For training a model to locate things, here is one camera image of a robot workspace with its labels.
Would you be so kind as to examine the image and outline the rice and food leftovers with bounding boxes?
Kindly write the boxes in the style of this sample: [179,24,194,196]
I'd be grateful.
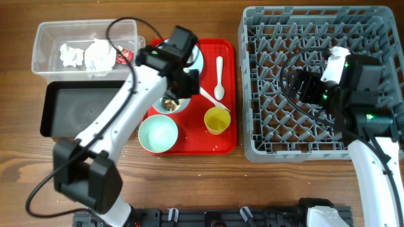
[162,99,181,112]

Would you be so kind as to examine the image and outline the light blue food bowl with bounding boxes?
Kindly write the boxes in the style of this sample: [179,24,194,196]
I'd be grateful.
[153,98,191,114]

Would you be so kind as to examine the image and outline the yellow plastic cup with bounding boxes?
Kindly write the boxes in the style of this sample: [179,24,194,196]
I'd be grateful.
[204,107,231,135]

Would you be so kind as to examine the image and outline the red snack wrapper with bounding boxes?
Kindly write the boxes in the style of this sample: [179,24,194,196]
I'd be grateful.
[116,46,134,65]

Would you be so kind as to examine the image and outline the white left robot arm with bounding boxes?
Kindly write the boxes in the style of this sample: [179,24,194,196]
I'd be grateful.
[25,25,199,226]

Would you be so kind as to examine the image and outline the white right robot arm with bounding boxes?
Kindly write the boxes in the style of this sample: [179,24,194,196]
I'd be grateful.
[278,47,403,226]

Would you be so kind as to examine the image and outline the grey dishwasher rack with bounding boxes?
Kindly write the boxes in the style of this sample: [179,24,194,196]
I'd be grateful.
[238,6,403,162]

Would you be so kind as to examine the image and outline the black waste tray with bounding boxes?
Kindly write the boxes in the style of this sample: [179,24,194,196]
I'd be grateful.
[40,81,124,138]

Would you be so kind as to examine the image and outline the clear plastic waste bin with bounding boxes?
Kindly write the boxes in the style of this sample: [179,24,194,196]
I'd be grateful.
[32,19,129,83]

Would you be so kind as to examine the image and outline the white plastic fork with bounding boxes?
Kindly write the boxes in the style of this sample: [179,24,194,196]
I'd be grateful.
[199,86,230,112]

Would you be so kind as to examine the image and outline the light blue plate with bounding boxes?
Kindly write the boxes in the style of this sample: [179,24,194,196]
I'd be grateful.
[151,38,203,75]

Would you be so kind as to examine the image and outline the white plastic spoon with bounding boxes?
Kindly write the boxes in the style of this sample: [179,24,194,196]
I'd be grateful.
[214,56,225,100]

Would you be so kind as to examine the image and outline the red serving tray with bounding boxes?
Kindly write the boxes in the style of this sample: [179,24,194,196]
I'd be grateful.
[141,38,238,155]

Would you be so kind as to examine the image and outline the mint green bowl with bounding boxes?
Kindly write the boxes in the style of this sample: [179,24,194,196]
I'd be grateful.
[138,114,179,153]

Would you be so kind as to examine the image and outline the large crumpled white napkin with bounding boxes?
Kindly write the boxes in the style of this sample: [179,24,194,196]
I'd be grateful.
[84,38,117,77]

